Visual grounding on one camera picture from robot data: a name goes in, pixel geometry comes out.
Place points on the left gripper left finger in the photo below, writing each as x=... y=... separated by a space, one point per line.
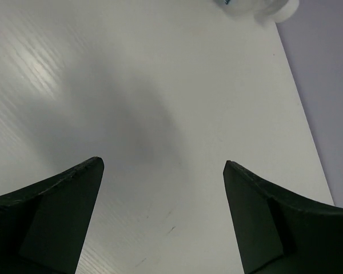
x=43 y=226

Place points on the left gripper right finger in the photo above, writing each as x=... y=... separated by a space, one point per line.
x=279 y=231

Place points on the clear bottle green label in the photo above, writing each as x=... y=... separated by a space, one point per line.
x=262 y=10

